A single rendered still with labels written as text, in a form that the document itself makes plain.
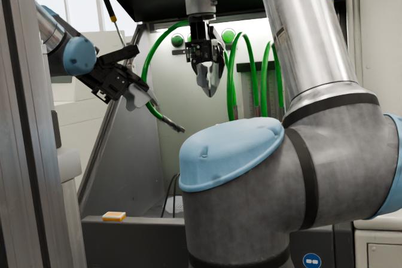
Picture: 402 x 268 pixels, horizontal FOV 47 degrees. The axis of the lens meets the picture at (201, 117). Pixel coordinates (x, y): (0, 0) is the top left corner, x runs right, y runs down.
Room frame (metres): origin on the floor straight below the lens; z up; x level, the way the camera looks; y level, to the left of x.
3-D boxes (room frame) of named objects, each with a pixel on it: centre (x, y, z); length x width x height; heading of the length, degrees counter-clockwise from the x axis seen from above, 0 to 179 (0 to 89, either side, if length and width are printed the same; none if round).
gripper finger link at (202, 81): (1.21, -0.01, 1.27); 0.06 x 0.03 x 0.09; 161
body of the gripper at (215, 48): (1.20, -0.02, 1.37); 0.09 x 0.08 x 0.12; 161
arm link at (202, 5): (1.20, -0.03, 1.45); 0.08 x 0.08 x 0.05
